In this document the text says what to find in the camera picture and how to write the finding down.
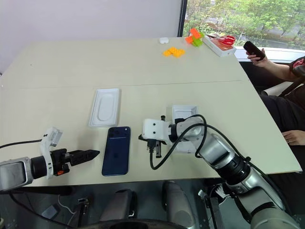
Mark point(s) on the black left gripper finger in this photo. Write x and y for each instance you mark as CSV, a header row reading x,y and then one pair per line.
x,y
82,160
83,153

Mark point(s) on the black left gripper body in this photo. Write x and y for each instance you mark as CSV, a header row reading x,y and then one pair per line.
x,y
58,159

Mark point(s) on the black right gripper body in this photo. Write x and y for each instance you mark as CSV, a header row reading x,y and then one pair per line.
x,y
150,144

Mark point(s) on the black handheld phone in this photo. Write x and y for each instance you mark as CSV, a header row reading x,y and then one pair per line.
x,y
252,48

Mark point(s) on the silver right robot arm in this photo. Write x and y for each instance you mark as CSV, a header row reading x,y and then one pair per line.
x,y
214,148

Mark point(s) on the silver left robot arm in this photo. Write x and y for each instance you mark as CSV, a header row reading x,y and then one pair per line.
x,y
14,171

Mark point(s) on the person's bare forearm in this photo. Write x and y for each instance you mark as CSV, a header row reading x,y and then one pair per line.
x,y
278,71

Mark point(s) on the white phone box base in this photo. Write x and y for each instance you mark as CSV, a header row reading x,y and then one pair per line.
x,y
184,112

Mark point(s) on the white phone box lid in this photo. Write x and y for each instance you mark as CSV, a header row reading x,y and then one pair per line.
x,y
104,107

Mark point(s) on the white box with orange print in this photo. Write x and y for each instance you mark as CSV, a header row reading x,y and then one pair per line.
x,y
221,48

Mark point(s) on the person's hand holding phone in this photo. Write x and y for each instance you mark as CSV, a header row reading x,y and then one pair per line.
x,y
259,62

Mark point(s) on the person's resting hand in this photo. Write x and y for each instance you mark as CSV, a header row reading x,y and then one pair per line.
x,y
295,138

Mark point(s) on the dark blue smartphone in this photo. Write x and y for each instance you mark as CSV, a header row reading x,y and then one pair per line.
x,y
116,151

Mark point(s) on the light grey rounded shape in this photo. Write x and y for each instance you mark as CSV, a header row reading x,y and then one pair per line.
x,y
177,202

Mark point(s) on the dark grey rounded shape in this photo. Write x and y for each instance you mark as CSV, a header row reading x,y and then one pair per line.
x,y
119,204

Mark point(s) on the yellow toy brick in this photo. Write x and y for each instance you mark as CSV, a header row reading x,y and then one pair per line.
x,y
179,53
168,51

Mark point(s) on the white earbuds case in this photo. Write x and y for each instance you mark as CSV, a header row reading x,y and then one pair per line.
x,y
163,40

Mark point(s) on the orange toy brick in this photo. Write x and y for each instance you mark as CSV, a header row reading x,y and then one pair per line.
x,y
189,40
194,32

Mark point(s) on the green toy brick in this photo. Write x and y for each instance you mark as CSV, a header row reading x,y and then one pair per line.
x,y
198,41

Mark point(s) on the red scissors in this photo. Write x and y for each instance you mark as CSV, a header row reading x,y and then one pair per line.
x,y
227,40

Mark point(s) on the white rolled sheet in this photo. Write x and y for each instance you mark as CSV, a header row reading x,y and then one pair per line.
x,y
274,90

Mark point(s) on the person's dark clothed body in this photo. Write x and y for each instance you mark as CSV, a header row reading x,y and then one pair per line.
x,y
281,112

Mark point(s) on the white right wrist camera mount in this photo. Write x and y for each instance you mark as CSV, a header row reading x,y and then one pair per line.
x,y
152,130

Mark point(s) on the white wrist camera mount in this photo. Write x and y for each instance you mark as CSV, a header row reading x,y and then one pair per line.
x,y
47,143
152,130

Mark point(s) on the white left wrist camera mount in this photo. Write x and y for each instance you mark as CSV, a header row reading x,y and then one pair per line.
x,y
47,143

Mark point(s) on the black window frame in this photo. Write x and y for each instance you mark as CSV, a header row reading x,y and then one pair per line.
x,y
182,17

